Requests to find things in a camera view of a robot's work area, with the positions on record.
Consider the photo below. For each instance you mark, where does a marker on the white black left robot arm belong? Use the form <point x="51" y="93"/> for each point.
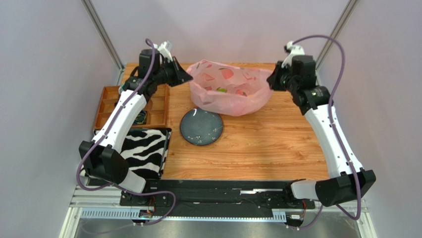
<point x="100" y="157"/>

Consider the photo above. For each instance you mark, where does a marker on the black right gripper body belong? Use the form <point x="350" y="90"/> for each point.
<point x="279" y="78"/>

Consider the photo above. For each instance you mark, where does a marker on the pink plastic bag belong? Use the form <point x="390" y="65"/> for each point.
<point x="228" y="90"/>

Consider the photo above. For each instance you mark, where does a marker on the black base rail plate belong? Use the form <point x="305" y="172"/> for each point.
<point x="218" y="198"/>

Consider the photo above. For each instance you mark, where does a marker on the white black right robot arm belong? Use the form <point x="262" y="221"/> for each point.
<point x="348" y="180"/>

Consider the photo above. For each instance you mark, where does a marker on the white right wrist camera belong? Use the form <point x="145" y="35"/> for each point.
<point x="292" y="50"/>

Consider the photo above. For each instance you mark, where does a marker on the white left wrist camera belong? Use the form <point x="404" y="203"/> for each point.
<point x="164" y="49"/>

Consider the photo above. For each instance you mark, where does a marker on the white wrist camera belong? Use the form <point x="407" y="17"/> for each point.
<point x="164" y="49"/>
<point x="292" y="50"/>

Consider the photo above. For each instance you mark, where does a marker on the wooden compartment tray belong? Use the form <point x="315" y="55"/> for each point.
<point x="156" y="110"/>

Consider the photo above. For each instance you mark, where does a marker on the zebra pattern cloth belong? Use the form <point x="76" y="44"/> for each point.
<point x="146" y="150"/>

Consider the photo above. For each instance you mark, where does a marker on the dark round plate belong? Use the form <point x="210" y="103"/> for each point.
<point x="200" y="127"/>

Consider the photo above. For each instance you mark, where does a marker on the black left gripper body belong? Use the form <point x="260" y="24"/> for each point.
<point x="170" y="74"/>

